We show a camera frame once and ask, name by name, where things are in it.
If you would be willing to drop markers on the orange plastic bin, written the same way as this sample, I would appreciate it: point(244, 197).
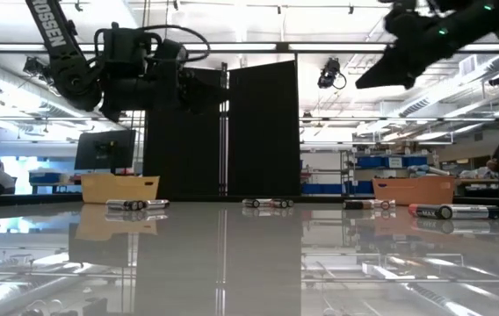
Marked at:
point(414, 191)

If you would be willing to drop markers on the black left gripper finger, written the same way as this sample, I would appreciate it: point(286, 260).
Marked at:
point(207, 94)

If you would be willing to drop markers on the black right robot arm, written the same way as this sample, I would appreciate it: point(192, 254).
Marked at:
point(473, 22)

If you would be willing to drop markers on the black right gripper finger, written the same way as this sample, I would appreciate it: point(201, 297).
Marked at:
point(392, 70)

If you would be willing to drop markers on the blue storage bin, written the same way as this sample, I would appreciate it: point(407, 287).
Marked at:
point(370, 162)
point(320, 189)
point(415, 162)
point(45, 178)

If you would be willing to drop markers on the black aluminium table frame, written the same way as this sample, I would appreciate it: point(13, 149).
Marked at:
point(34, 199)

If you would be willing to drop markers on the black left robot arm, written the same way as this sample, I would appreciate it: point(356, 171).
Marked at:
point(58, 39)

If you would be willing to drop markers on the black overhead camera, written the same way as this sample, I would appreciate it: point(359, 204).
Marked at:
point(329, 72)

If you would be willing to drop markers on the yellow plastic bin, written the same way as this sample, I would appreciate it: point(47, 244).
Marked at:
point(120, 188)

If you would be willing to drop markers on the black folding screen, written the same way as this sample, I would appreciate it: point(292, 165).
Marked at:
point(262, 131)

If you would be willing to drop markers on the black computer monitor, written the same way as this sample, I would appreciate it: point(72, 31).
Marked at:
point(100, 149)

